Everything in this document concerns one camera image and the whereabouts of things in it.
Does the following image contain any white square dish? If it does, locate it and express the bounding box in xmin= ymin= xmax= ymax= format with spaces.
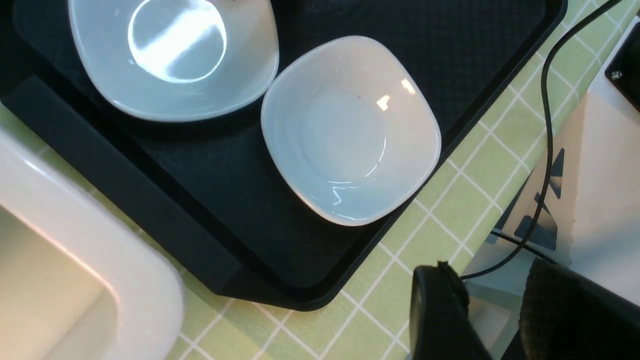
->
xmin=260 ymin=35 xmax=442 ymax=227
xmin=67 ymin=0 xmax=280 ymax=123

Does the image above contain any black cable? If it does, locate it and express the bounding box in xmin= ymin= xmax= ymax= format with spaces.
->
xmin=460 ymin=0 xmax=623 ymax=281

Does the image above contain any large white plastic tub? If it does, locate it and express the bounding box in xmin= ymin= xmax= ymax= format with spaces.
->
xmin=0 ymin=131 xmax=185 ymax=360

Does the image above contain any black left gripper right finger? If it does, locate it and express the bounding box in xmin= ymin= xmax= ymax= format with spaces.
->
xmin=518 ymin=259 xmax=640 ymax=360

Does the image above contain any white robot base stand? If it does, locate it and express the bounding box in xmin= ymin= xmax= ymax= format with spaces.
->
xmin=470 ymin=69 xmax=640 ymax=359

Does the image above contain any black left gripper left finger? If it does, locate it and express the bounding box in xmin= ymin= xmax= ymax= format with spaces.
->
xmin=409 ymin=261 xmax=492 ymax=360

